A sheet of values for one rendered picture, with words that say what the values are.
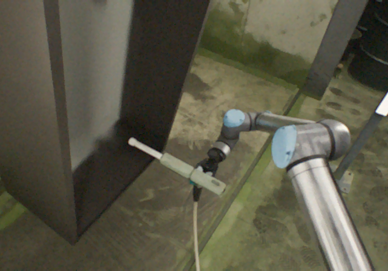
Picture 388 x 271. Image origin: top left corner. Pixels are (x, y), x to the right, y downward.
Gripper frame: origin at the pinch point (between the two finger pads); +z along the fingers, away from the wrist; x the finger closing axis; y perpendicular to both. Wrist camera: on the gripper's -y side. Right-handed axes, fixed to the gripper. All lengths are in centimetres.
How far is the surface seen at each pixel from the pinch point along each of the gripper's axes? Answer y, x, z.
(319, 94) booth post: 53, -34, -168
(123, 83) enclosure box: -21, 49, -14
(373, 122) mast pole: 0, -63, -88
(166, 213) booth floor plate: 48, 15, -2
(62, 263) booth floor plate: 47, 43, 50
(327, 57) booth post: 19, -25, -170
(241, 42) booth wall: 36, 47, -172
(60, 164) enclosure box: -52, 18, 45
